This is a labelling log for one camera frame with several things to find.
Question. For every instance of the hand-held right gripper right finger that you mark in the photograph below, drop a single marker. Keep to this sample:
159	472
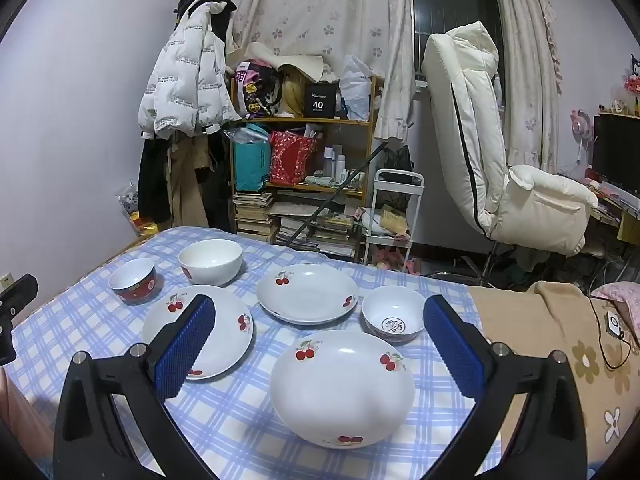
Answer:
452	345

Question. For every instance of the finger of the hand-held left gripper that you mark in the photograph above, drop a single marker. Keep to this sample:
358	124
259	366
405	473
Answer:
6	337
20	292

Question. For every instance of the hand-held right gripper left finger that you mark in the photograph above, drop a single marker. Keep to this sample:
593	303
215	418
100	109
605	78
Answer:
185	345

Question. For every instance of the white cherry print plate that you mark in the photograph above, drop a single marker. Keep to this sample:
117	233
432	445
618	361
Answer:
215	340
342	390
307	292

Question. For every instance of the white bowl with red print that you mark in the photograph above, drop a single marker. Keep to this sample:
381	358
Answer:
395	310

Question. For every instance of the small red bowl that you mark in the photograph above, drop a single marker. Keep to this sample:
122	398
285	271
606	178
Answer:
132	277

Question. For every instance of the plain white bowl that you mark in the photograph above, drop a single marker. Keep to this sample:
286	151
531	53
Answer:
210	260

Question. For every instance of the person's left forearm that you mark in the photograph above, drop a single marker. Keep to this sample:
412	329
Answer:
25	410

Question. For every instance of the blue plaid bedsheet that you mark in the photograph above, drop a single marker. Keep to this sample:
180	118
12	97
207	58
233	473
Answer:
240	415

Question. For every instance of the beige flower blanket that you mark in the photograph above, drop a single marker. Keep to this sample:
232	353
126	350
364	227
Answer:
545	320

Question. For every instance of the pink plush toys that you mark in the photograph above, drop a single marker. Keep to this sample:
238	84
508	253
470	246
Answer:
395	260

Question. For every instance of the white trolley cart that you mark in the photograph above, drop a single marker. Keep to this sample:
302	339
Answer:
395	220

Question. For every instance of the clear bag of small things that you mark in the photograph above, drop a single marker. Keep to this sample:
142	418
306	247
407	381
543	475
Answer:
131	202

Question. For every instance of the stack of old books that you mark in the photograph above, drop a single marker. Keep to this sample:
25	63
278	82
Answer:
252	215

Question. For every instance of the hanging beige trousers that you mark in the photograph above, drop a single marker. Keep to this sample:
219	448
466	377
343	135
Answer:
190	185

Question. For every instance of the white charger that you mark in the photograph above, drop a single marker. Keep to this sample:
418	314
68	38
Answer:
613	324

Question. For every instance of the hanging black clothes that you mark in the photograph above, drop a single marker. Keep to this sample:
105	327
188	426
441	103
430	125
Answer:
152	180

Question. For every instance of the pink pillow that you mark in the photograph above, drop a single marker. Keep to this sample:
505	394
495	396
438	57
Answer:
617	297

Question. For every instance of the pile of papers and magazines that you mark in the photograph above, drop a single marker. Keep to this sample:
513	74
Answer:
320	230

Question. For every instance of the black bag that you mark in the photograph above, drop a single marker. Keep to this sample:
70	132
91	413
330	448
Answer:
400	160

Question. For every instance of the black pole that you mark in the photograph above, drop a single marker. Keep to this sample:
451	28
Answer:
330	195

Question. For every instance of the teal bag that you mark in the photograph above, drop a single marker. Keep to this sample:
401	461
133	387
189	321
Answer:
250	160

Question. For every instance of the cream recliner chair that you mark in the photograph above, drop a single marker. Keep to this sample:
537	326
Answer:
475	135

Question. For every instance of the red patterned bag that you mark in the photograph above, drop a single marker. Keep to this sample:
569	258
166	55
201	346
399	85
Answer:
290	157

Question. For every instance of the row of white bottles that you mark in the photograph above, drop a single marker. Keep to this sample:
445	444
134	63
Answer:
336	162

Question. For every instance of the pink desk fan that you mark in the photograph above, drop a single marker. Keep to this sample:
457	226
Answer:
582	127

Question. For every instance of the black monitor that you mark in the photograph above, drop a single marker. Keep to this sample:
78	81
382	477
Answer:
617	150

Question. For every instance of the wooden shelf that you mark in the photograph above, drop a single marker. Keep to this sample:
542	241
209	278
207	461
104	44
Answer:
320	121

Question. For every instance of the colourful printed bag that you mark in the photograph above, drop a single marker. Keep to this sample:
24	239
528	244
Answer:
252	87

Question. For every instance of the white puffer jacket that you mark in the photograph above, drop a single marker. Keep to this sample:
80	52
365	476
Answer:
185	75

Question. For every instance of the white plastic bag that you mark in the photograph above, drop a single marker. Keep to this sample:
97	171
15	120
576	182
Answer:
356	90

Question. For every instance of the blonde wig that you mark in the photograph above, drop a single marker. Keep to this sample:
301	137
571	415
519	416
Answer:
294	92

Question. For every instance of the black box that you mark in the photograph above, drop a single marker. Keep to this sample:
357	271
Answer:
321	97

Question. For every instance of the floral curtain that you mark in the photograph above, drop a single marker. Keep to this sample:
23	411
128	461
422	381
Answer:
325	10
530	60

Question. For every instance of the beige felt sheet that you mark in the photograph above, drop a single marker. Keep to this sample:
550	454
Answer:
285	57

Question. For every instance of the dark plush toy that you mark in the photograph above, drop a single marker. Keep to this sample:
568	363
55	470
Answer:
632	72

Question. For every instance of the dark window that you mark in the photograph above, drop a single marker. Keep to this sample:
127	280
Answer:
450	0

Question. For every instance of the wall socket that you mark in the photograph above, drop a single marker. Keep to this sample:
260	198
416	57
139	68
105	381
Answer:
6	279

